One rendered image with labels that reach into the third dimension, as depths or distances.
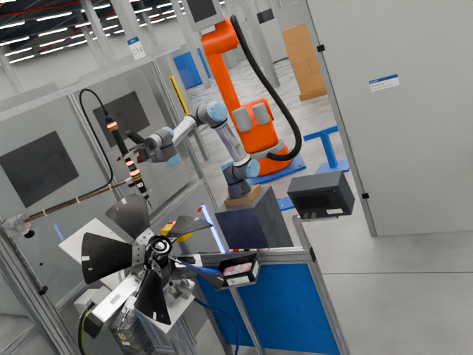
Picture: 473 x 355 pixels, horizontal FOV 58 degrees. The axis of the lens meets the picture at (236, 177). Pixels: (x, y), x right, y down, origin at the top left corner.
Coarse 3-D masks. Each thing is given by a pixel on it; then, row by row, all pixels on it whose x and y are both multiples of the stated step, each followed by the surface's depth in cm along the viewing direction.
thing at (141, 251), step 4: (132, 248) 200; (136, 248) 201; (140, 248) 202; (144, 248) 203; (132, 252) 200; (136, 252) 201; (140, 252) 202; (144, 252) 204; (132, 256) 200; (136, 256) 201; (140, 256) 203; (132, 260) 201; (136, 260) 202; (140, 260) 203; (132, 264) 201
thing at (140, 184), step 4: (104, 112) 192; (108, 116) 193; (108, 120) 193; (112, 120) 193; (136, 180) 202; (140, 180) 203; (140, 184) 203; (140, 188) 203; (144, 188) 204; (144, 196) 205; (148, 196) 206
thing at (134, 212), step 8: (120, 200) 221; (128, 200) 221; (136, 200) 220; (144, 200) 220; (112, 208) 219; (120, 208) 219; (128, 208) 218; (136, 208) 217; (144, 208) 217; (112, 216) 218; (120, 216) 217; (128, 216) 216; (136, 216) 215; (144, 216) 214; (120, 224) 216; (128, 224) 215; (136, 224) 213; (144, 224) 212; (128, 232) 213; (136, 232) 212
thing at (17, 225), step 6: (18, 216) 203; (24, 216) 205; (6, 222) 201; (12, 222) 200; (18, 222) 200; (24, 222) 203; (6, 228) 201; (12, 228) 201; (18, 228) 201; (24, 228) 202; (6, 234) 203; (12, 234) 202
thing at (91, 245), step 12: (84, 240) 190; (96, 240) 192; (108, 240) 194; (84, 252) 188; (96, 252) 191; (108, 252) 193; (120, 252) 196; (84, 264) 187; (96, 264) 190; (108, 264) 193; (120, 264) 197; (84, 276) 187; (96, 276) 190
